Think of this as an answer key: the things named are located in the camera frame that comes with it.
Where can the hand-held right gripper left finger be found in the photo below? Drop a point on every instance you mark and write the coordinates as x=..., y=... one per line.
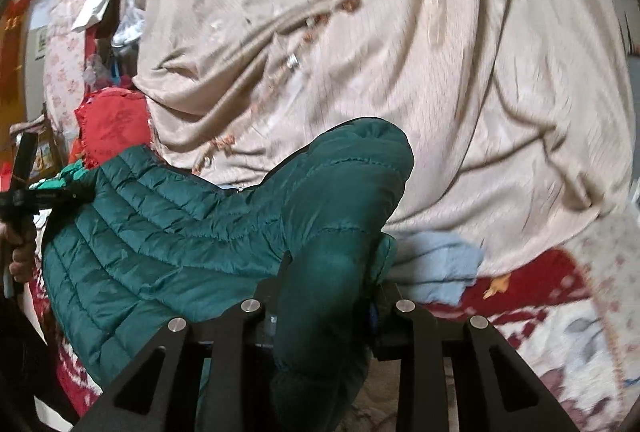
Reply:
x=235, y=347

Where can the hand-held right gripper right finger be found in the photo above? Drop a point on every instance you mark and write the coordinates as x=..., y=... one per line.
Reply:
x=425, y=362

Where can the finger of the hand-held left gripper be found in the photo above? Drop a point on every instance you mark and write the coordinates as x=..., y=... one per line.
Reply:
x=79, y=199

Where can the green puffer jacket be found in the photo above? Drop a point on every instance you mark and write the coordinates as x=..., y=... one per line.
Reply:
x=200, y=237

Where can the person's left forearm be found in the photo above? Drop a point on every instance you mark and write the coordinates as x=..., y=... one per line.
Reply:
x=25, y=362

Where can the person's left hand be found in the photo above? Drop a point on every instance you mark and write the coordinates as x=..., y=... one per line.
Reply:
x=24, y=262

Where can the green white cloth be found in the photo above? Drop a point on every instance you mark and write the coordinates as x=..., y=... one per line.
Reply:
x=55, y=179

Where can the red cloth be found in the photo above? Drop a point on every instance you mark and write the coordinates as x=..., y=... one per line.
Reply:
x=115, y=126

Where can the light blue cloth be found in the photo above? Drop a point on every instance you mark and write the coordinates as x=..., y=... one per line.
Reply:
x=435, y=262

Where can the red white floral bedsheet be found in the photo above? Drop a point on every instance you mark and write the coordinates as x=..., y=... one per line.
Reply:
x=540, y=312

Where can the pink floral cloth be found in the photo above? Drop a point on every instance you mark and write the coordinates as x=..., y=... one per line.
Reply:
x=62, y=61

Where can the silvery plastic bag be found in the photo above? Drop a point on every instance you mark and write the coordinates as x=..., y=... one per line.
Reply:
x=127, y=29

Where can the white paper sheet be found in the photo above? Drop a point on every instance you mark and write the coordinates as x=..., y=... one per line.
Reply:
x=92, y=9

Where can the beige blanket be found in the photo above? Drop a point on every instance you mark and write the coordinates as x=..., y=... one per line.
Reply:
x=425, y=86

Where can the red wall hanging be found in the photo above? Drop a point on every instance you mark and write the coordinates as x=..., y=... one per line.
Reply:
x=12, y=46

